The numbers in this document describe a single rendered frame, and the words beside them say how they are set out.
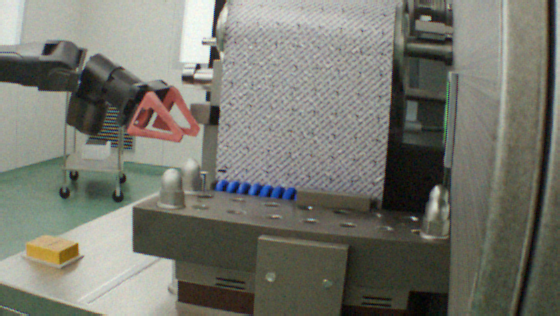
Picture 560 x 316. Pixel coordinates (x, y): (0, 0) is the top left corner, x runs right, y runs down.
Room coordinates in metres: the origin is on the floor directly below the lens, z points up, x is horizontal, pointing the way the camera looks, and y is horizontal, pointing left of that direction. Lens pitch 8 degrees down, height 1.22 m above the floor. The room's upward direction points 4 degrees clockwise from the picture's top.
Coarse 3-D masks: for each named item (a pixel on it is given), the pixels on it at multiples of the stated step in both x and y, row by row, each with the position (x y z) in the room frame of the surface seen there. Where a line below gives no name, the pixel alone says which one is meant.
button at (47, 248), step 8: (32, 240) 0.96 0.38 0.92; (40, 240) 0.97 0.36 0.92; (48, 240) 0.97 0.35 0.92; (56, 240) 0.98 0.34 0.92; (64, 240) 0.99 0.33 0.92; (32, 248) 0.94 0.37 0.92; (40, 248) 0.93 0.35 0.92; (48, 248) 0.93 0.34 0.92; (56, 248) 0.94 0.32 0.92; (64, 248) 0.95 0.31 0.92; (72, 248) 0.97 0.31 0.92; (32, 256) 0.94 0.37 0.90; (40, 256) 0.93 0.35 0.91; (48, 256) 0.93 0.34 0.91; (56, 256) 0.93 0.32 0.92; (64, 256) 0.94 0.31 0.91; (72, 256) 0.97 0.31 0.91; (56, 264) 0.93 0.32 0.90
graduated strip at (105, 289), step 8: (152, 256) 1.05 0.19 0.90; (144, 264) 1.00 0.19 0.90; (152, 264) 1.01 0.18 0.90; (128, 272) 0.95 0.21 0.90; (136, 272) 0.95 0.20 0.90; (112, 280) 0.90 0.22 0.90; (120, 280) 0.91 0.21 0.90; (128, 280) 0.91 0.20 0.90; (104, 288) 0.86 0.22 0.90; (112, 288) 0.87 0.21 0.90; (88, 296) 0.82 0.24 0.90; (96, 296) 0.82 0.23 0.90; (88, 304) 0.79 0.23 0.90
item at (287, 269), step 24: (264, 240) 0.77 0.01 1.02; (288, 240) 0.77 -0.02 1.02; (264, 264) 0.77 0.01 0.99; (288, 264) 0.76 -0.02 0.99; (312, 264) 0.76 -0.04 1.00; (336, 264) 0.75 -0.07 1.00; (264, 288) 0.77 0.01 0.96; (288, 288) 0.76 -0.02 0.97; (312, 288) 0.75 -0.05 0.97; (336, 288) 0.75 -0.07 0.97; (264, 312) 0.77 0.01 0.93; (288, 312) 0.76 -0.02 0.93; (312, 312) 0.75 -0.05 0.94; (336, 312) 0.75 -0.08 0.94
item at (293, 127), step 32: (224, 64) 1.01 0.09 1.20; (224, 96) 1.01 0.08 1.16; (256, 96) 1.00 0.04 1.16; (288, 96) 0.99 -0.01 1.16; (320, 96) 0.98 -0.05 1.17; (352, 96) 0.97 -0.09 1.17; (384, 96) 0.96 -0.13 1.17; (224, 128) 1.01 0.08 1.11; (256, 128) 1.00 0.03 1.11; (288, 128) 0.99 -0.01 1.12; (320, 128) 0.98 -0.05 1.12; (352, 128) 0.97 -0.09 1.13; (384, 128) 0.96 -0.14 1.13; (224, 160) 1.01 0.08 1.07; (256, 160) 0.99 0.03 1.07; (288, 160) 0.98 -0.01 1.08; (320, 160) 0.98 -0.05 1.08; (352, 160) 0.97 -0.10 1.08; (384, 160) 0.96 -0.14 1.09; (352, 192) 0.96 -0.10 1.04
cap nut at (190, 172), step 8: (192, 160) 0.94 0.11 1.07; (184, 168) 0.94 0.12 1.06; (192, 168) 0.93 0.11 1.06; (184, 176) 0.93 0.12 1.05; (192, 176) 0.93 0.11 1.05; (184, 184) 0.93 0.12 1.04; (192, 184) 0.93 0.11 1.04; (200, 184) 0.94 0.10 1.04; (184, 192) 0.93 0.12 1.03; (192, 192) 0.93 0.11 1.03; (200, 192) 0.94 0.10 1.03
